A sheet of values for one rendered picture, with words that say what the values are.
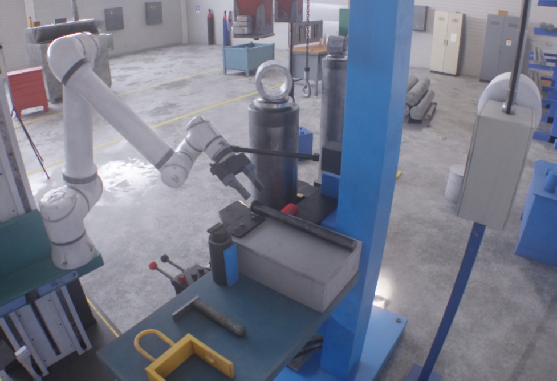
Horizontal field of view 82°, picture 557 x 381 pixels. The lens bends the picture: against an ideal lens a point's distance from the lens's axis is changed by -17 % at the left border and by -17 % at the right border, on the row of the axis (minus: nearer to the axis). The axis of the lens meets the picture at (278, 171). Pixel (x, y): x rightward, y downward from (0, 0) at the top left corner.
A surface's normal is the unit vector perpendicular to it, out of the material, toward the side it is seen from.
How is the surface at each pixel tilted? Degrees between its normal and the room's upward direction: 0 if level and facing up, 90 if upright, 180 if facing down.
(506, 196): 90
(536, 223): 90
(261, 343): 0
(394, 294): 0
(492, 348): 0
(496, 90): 90
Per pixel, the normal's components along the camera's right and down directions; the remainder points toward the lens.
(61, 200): 0.10, -0.83
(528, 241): -0.59, 0.35
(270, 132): -0.07, 0.43
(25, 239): 0.75, 0.29
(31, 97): 0.56, 0.36
